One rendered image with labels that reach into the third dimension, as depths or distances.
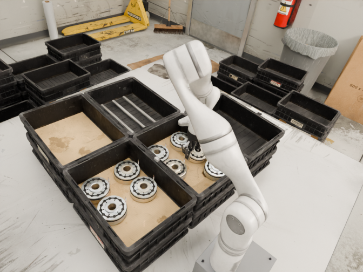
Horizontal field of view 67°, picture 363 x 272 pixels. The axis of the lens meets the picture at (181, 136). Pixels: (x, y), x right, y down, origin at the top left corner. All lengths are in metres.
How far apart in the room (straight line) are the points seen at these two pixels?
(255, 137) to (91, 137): 0.80
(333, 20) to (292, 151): 2.33
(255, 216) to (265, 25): 3.46
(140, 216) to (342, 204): 0.95
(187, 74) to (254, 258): 0.68
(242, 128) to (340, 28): 2.47
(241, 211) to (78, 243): 0.66
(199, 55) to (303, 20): 3.22
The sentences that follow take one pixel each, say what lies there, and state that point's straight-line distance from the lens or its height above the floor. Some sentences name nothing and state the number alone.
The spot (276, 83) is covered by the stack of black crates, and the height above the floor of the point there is 0.52.
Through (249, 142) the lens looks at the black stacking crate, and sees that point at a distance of 1.39.
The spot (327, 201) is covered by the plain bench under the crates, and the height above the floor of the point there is 0.70.
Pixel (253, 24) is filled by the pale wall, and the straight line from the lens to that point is 4.10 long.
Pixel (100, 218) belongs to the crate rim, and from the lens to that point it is 0.92.
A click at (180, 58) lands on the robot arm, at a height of 1.42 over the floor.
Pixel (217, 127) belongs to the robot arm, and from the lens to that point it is 0.67.
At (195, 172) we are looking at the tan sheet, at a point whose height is 0.83.
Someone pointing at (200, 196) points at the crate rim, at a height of 0.93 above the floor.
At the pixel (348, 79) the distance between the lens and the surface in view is 3.60.
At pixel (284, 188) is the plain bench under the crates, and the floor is 0.70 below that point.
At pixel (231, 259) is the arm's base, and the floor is 0.92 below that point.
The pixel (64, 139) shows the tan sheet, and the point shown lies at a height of 0.83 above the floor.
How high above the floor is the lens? 1.71
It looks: 41 degrees down
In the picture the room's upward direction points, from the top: 8 degrees clockwise
